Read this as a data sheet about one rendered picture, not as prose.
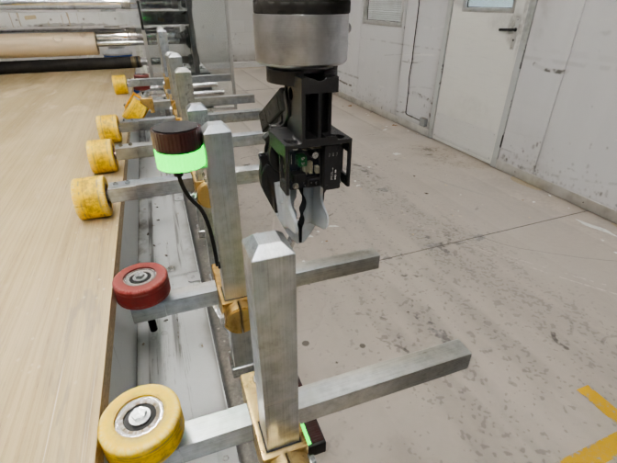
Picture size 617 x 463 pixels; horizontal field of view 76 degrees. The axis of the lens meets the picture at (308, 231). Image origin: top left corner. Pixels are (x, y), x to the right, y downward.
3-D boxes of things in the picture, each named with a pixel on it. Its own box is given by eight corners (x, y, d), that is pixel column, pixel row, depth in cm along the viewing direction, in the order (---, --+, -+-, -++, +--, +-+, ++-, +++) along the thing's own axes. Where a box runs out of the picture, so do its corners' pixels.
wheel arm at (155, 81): (229, 80, 195) (229, 72, 193) (230, 81, 192) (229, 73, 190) (119, 86, 180) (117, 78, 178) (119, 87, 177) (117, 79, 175)
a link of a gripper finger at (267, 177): (263, 215, 47) (259, 142, 43) (261, 209, 48) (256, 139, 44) (301, 208, 49) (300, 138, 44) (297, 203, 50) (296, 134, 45)
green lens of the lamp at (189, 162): (202, 153, 54) (200, 138, 53) (208, 169, 49) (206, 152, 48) (156, 159, 52) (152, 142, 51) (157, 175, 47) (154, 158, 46)
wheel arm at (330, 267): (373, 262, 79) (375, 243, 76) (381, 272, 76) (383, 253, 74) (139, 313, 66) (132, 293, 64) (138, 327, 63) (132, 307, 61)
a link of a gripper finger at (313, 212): (312, 261, 47) (312, 190, 43) (297, 237, 52) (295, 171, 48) (336, 255, 48) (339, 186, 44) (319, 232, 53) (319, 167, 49)
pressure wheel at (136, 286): (176, 309, 71) (165, 254, 65) (180, 340, 64) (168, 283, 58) (129, 319, 68) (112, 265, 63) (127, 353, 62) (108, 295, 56)
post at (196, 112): (229, 301, 98) (204, 100, 73) (232, 310, 95) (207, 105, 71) (216, 305, 97) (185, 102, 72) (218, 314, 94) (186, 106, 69)
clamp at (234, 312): (241, 280, 74) (239, 258, 71) (259, 330, 63) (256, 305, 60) (210, 287, 72) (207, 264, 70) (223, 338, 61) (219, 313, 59)
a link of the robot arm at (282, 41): (243, 12, 39) (332, 11, 42) (247, 65, 42) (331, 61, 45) (266, 15, 32) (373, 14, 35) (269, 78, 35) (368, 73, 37)
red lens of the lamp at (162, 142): (200, 135, 53) (197, 118, 52) (206, 150, 48) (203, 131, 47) (152, 141, 51) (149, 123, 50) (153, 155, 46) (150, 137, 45)
